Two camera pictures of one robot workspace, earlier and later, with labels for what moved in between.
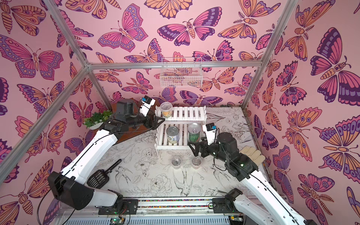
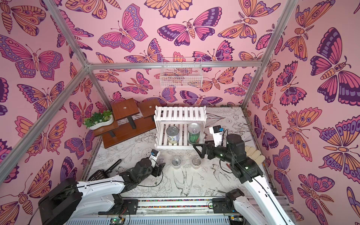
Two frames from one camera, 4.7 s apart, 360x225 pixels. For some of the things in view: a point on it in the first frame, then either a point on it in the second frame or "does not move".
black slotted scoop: [98, 180] does not move
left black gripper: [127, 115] → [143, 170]
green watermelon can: [194, 131] does not move
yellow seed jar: [166, 108] → [160, 160]
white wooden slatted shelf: [184, 125] does not move
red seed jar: [197, 162] does not move
